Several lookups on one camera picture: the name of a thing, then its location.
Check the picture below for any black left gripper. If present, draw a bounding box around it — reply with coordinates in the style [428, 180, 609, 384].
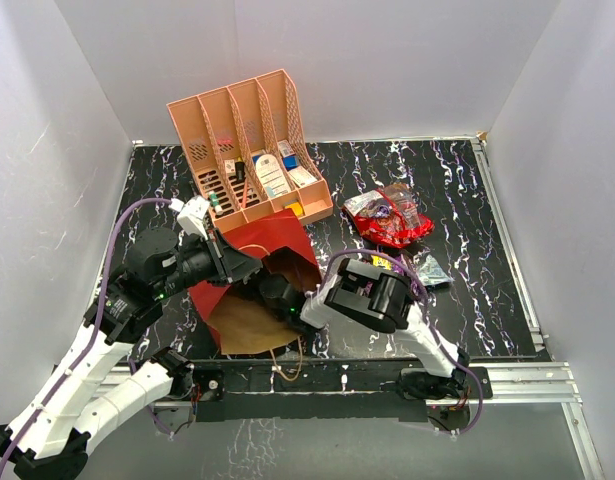
[155, 226, 263, 299]

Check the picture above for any red brown paper bag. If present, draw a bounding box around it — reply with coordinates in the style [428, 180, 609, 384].
[188, 210, 321, 356]

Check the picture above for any yellow snack packet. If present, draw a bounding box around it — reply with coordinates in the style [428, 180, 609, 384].
[371, 255, 393, 270]

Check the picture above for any red snack packet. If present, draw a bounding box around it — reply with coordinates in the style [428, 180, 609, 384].
[343, 183, 434, 249]

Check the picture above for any silver grey snack packet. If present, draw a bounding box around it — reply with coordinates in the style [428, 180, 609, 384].
[417, 255, 453, 287]

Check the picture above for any purple snack packet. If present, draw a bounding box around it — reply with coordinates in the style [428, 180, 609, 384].
[392, 254, 418, 278]

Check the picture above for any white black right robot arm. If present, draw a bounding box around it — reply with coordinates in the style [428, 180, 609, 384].
[246, 258, 469, 400]

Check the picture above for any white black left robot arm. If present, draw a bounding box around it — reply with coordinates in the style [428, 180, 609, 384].
[0, 227, 262, 479]

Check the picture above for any green white tube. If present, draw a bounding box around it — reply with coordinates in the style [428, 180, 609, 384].
[208, 191, 223, 216]

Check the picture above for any yellow box in organizer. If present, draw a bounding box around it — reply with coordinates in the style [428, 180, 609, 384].
[284, 202, 304, 216]

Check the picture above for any black marker in organizer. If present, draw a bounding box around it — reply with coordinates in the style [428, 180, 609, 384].
[235, 160, 246, 183]

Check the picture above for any white label card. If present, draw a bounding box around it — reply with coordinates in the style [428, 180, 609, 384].
[255, 154, 291, 198]

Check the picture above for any white small box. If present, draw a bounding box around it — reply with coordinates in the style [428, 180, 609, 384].
[288, 166, 317, 188]

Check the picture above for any blue small box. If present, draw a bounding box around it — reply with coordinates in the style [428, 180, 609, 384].
[282, 155, 300, 171]

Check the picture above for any pink plastic desk organizer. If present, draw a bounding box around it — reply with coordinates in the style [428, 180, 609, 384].
[167, 69, 333, 232]

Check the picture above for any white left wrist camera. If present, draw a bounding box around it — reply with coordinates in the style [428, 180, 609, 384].
[176, 195, 210, 240]

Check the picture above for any black mounting base rail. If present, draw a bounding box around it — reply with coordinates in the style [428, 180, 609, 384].
[193, 359, 493, 426]

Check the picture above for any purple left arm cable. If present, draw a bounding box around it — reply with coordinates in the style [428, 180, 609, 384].
[0, 198, 186, 480]

